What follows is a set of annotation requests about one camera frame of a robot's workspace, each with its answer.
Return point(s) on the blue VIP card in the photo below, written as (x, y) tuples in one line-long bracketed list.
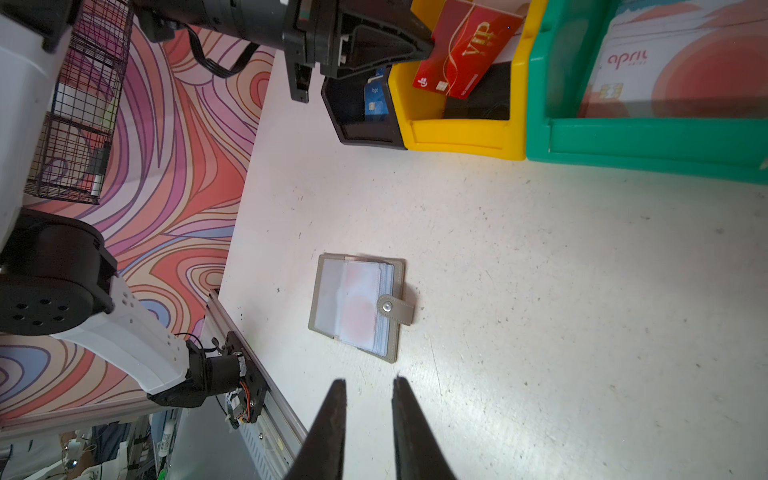
[(376, 107)]

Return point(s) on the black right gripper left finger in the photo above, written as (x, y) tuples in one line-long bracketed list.
[(322, 453)]

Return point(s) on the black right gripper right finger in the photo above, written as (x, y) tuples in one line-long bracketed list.
[(417, 453)]

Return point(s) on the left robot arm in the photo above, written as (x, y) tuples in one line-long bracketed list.
[(57, 277)]

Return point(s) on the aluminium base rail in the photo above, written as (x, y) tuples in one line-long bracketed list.
[(271, 430)]

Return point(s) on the yellow plastic bin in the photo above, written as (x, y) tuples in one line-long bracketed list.
[(491, 121)]

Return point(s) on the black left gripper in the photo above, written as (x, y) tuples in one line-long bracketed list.
[(325, 34)]

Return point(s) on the red VIP card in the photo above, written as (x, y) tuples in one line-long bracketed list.
[(468, 38)]

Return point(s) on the grey leather card holder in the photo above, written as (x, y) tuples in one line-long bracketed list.
[(360, 301)]

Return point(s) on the black plastic bin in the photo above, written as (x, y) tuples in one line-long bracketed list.
[(344, 101)]

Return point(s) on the wire basket on left wall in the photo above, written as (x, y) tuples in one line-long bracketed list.
[(76, 139)]

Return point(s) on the green plastic bin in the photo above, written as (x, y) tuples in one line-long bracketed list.
[(563, 56)]

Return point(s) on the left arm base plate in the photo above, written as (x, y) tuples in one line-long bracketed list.
[(243, 403)]

